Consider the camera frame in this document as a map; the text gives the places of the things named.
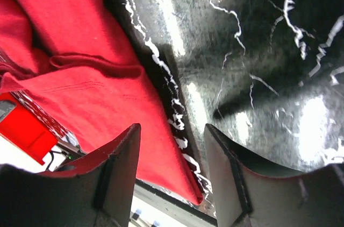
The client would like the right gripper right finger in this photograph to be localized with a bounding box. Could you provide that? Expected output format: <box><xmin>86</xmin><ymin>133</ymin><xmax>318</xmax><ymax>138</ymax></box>
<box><xmin>204</xmin><ymin>124</ymin><xmax>302</xmax><ymax>226</ymax></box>

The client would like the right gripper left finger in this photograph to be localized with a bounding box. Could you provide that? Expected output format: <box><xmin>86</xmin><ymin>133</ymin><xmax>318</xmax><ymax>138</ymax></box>
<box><xmin>37</xmin><ymin>123</ymin><xmax>142</xmax><ymax>227</ymax></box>

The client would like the dark red t shirt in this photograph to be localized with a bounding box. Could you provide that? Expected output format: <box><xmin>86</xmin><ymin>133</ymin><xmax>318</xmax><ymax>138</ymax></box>
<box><xmin>1</xmin><ymin>0</ymin><xmax>203</xmax><ymax>204</ymax></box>

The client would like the red plastic bin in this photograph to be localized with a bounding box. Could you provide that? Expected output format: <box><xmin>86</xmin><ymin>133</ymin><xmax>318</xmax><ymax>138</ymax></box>
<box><xmin>1</xmin><ymin>93</ymin><xmax>58</xmax><ymax>165</ymax></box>

